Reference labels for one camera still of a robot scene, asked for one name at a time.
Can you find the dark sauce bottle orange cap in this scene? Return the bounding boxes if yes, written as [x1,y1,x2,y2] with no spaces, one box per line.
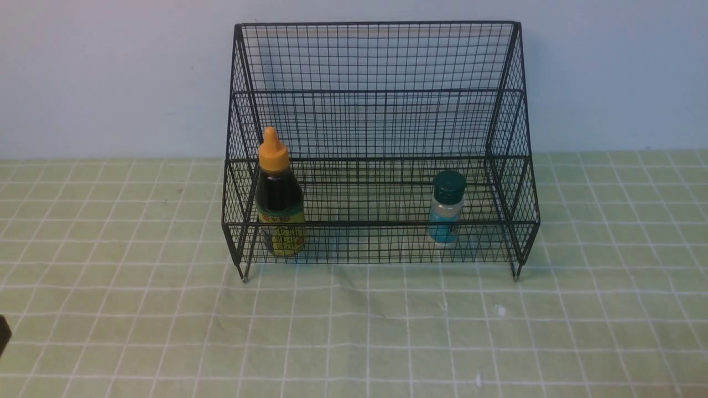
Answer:
[255,127,306,257]

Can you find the small blue bottle green cap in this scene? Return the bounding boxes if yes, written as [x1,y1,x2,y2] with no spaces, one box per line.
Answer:
[428,170,467,247]

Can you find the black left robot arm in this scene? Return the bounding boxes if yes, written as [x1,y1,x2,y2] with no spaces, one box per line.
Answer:
[0,315,12,356]

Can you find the green checkered tablecloth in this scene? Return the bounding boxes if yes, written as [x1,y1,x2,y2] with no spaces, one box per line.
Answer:
[1,150,707,397]

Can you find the black wire mesh rack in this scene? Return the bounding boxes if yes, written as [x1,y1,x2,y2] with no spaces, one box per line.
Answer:
[221,20,541,282]

